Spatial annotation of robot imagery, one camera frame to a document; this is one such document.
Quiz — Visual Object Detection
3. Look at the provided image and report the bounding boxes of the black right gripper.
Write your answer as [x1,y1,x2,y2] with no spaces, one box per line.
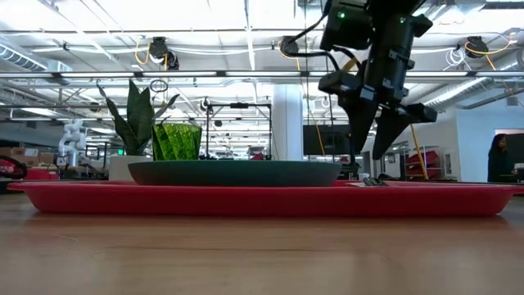
[318,47,437,161]

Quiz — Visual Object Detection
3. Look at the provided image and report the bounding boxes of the spoon with teal handle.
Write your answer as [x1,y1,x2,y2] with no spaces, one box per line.
[362,175,389,188]

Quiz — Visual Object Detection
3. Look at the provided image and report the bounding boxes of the teal round plate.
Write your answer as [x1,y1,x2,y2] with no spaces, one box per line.
[127,159,343,188]

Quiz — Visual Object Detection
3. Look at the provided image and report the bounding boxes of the red plastic tray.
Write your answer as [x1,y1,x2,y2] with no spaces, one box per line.
[7,179,524,217]

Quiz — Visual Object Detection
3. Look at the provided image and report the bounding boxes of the green faceted glass cup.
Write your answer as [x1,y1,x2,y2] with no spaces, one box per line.
[151,122,203,162]

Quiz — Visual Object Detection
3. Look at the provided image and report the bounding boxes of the black monitor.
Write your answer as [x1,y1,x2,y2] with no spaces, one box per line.
[302,125,353,157]

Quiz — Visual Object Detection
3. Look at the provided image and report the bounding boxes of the shelf with red bins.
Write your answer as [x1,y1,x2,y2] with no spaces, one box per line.
[403,145,444,180]

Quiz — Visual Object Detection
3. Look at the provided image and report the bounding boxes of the white building column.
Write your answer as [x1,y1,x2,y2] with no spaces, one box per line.
[272,84,304,161]

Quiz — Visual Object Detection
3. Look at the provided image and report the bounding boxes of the person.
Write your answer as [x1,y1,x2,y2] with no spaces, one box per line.
[486,133,519,184]

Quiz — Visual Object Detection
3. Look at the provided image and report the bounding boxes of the long ceiling light strip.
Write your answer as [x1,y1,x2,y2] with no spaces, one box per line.
[0,70,524,79]

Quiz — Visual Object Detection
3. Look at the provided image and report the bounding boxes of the green snake plant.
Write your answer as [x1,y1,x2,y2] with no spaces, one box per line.
[97,79,181,157]

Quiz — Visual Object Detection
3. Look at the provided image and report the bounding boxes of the white plant pot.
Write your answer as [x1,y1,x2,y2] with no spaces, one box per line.
[108,154,153,182]

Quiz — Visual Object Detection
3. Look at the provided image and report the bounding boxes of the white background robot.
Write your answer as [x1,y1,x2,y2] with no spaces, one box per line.
[58,118,88,168]

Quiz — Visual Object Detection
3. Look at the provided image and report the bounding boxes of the red bin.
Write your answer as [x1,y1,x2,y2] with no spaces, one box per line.
[24,168,61,181]

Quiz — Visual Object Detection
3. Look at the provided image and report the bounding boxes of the cardboard boxes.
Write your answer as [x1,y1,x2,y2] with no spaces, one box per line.
[0,146,55,166]

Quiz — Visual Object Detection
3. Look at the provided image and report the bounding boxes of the red object with black loop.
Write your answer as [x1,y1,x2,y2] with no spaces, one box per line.
[0,154,29,180]

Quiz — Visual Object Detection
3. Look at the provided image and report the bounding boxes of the black hanging cable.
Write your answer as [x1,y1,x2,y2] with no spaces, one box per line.
[325,55,335,161]
[303,0,309,124]

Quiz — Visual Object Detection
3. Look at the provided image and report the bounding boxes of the yellow hanging cable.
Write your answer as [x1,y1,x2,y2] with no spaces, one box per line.
[409,125,430,181]
[313,122,328,157]

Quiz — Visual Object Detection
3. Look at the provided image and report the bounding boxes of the silver ceiling duct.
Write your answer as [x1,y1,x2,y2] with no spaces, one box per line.
[411,75,524,116]
[0,40,74,86]

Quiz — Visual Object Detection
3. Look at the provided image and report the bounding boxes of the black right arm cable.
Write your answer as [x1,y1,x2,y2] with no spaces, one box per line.
[280,0,361,73]

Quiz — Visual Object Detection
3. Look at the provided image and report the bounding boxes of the black background rig frame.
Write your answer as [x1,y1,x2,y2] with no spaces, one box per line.
[204,102,273,161]

